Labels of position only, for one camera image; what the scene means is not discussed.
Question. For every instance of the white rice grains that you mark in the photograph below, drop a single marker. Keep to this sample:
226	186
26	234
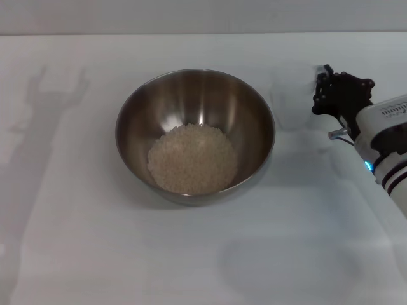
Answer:
192	159

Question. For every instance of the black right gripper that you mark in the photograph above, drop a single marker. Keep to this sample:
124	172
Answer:
349	95

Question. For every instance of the stainless steel mixing bowl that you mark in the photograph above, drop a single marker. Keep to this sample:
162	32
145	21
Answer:
190	95

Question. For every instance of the clear plastic measuring cup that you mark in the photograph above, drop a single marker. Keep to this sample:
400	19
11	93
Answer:
291	105

